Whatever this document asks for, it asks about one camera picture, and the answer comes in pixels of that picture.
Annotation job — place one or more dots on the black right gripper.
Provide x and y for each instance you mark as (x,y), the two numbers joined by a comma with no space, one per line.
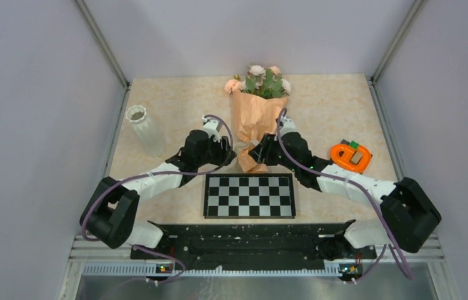
(264,149)

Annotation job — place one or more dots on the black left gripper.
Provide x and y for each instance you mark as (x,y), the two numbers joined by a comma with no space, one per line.
(222,152)

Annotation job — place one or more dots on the flower bouquet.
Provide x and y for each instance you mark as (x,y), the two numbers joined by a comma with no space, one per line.
(256,101)

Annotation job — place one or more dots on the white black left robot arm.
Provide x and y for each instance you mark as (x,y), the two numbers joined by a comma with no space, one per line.
(110,215)

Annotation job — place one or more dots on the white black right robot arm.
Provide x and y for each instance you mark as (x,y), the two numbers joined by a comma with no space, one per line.
(405,216)

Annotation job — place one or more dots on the black white checkerboard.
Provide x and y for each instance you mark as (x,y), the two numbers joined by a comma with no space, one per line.
(249,196)

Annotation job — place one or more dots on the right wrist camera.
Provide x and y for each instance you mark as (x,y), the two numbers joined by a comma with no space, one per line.
(285,126)

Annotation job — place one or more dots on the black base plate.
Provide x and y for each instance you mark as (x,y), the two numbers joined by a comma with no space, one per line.
(322,240)

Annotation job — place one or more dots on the aluminium front rail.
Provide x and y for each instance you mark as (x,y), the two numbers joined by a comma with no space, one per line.
(127,260)

